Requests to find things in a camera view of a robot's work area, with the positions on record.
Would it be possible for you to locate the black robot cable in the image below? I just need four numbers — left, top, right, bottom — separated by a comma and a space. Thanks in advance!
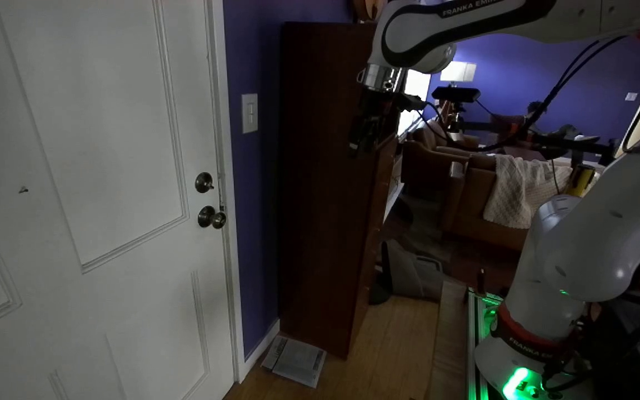
482, 31, 640, 154

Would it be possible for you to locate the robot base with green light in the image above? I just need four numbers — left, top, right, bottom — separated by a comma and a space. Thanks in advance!
468, 291, 595, 400

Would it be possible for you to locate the white knitted blanket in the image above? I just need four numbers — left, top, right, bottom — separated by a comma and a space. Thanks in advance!
482, 156, 572, 228

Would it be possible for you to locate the brown couch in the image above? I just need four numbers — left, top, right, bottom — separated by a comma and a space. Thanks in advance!
403, 142, 527, 251

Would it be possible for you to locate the white door frame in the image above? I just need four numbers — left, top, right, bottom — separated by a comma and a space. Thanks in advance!
209, 0, 249, 385

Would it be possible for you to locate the white panel door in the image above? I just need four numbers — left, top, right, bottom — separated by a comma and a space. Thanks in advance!
0, 0, 233, 400

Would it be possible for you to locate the white floor vent register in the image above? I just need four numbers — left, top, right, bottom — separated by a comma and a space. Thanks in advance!
262, 336, 327, 388

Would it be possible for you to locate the grey bag on floor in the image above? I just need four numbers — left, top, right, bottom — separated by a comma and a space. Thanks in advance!
387, 241, 444, 301

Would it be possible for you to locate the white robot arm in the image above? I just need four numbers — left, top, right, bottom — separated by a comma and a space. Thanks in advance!
365, 0, 640, 343

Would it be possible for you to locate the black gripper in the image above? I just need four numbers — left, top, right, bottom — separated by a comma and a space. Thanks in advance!
349, 64, 403, 158

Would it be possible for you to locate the brass deadbolt knob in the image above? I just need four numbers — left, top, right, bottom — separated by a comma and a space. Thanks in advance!
193, 171, 213, 194

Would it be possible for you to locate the lower brass door knob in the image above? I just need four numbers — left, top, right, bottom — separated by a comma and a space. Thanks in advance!
198, 207, 227, 228

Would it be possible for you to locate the white light switch plate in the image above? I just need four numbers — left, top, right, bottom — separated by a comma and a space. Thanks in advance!
243, 94, 259, 134

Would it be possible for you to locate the dark brown wooden cabinet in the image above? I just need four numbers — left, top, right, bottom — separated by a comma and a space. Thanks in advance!
279, 23, 397, 358

